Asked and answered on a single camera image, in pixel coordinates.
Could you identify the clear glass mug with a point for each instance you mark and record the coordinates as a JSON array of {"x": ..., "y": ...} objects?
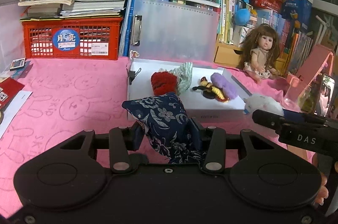
[{"x": 296, "y": 95}]

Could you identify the smartphone on stand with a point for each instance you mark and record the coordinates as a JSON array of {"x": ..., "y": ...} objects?
[{"x": 323, "y": 102}]

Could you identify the red booklet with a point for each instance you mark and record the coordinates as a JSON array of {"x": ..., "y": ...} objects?
[{"x": 9, "y": 89}]

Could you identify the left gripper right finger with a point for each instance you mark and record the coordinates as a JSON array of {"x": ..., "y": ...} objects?
[{"x": 211, "y": 143}]

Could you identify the pink towel table cover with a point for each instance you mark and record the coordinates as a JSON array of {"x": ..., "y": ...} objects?
[{"x": 67, "y": 96}]

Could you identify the person's right hand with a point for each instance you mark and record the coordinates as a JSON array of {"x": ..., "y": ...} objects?
[{"x": 323, "y": 191}]

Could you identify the red plastic crate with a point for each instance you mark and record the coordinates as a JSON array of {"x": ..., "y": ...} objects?
[{"x": 82, "y": 38}]

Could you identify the yellow red crochet band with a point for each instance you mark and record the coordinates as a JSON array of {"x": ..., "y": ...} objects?
[{"x": 210, "y": 91}]

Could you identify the small cartoon sticker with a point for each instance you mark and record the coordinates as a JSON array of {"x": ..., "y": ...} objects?
[{"x": 133, "y": 54}]

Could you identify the translucent plastic clipboard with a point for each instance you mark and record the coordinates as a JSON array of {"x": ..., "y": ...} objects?
[{"x": 168, "y": 31}]

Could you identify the brown-haired baby doll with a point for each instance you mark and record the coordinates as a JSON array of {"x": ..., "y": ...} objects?
[{"x": 260, "y": 52}]

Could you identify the purple fluffy scrunchie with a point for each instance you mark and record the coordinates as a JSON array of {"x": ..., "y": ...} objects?
[{"x": 227, "y": 88}]

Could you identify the pink house-shaped stand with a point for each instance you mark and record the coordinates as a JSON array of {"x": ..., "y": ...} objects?
[{"x": 320, "y": 59}]

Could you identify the blue cardboard box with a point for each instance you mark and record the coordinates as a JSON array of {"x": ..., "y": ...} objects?
[{"x": 298, "y": 11}]

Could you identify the wooden drawer organizer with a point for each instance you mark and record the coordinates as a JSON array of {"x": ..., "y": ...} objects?
[{"x": 231, "y": 55}]

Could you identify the green checkered scrunchie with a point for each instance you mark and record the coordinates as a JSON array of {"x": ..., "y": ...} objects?
[{"x": 184, "y": 76}]

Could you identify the black binder clip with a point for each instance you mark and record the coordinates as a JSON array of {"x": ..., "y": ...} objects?
[{"x": 132, "y": 75}]

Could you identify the red crochet scrunchie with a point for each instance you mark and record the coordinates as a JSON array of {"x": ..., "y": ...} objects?
[{"x": 163, "y": 83}]

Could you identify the small calculator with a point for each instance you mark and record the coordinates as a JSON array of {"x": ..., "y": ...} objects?
[{"x": 17, "y": 64}]

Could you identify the navy floral fabric scrunchie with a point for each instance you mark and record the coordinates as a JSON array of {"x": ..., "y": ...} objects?
[{"x": 167, "y": 125}]

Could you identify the white fluffy scrunchie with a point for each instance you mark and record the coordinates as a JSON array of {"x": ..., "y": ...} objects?
[{"x": 264, "y": 103}]

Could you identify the blue pompom ball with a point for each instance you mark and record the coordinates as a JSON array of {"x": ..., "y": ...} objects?
[{"x": 242, "y": 17}]

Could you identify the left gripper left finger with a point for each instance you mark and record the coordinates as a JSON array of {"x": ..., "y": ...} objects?
[{"x": 121, "y": 141}]

